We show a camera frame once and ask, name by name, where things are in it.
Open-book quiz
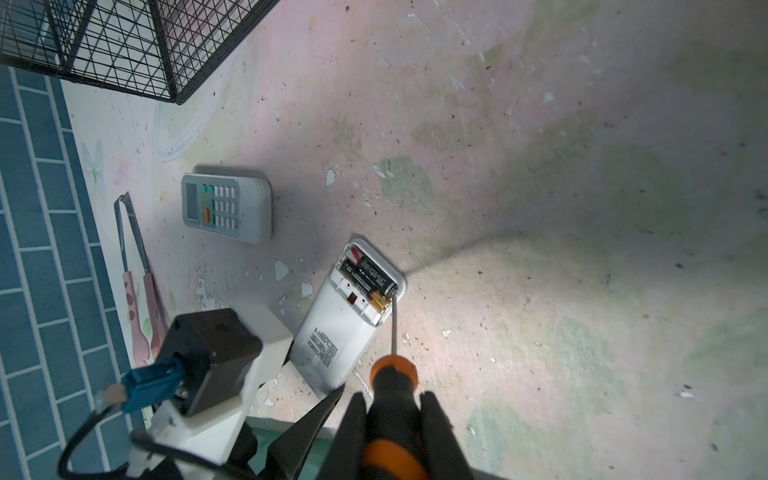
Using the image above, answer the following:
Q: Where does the orange black screwdriver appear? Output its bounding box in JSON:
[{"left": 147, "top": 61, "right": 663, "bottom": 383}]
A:
[{"left": 361, "top": 293, "right": 428, "bottom": 479}]

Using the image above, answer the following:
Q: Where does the white remote control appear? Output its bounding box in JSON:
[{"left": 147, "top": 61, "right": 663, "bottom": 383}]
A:
[{"left": 288, "top": 236, "right": 407, "bottom": 400}]

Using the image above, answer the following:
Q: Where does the black red AA battery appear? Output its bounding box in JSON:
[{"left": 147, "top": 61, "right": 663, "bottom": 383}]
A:
[{"left": 351, "top": 246, "right": 397, "bottom": 298}]

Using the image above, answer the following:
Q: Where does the dark green rectangular case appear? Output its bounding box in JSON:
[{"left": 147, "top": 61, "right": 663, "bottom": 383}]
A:
[{"left": 245, "top": 417, "right": 334, "bottom": 479}]

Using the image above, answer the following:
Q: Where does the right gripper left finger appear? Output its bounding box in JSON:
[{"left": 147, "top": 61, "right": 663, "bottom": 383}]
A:
[{"left": 317, "top": 392, "right": 367, "bottom": 480}]

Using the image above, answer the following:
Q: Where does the black gold AA battery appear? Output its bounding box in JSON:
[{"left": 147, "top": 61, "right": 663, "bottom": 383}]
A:
[{"left": 340, "top": 261, "right": 395, "bottom": 313}]

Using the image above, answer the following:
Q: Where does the pink handled scraper tool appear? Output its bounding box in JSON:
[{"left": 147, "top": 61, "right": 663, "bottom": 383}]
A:
[{"left": 113, "top": 192, "right": 168, "bottom": 367}]

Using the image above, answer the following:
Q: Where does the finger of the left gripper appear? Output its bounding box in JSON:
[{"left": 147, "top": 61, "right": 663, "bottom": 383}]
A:
[{"left": 263, "top": 385, "right": 345, "bottom": 479}]

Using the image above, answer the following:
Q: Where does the black wire mesh basket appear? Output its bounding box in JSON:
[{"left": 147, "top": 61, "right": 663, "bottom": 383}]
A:
[{"left": 1, "top": 0, "right": 276, "bottom": 104}]

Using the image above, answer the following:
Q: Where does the grey remote with teal buttons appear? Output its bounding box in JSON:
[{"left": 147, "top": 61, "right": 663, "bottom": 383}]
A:
[{"left": 181, "top": 173, "right": 272, "bottom": 244}]

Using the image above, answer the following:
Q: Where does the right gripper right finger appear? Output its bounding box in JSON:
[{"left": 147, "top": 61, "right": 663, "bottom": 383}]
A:
[{"left": 420, "top": 391, "right": 474, "bottom": 480}]

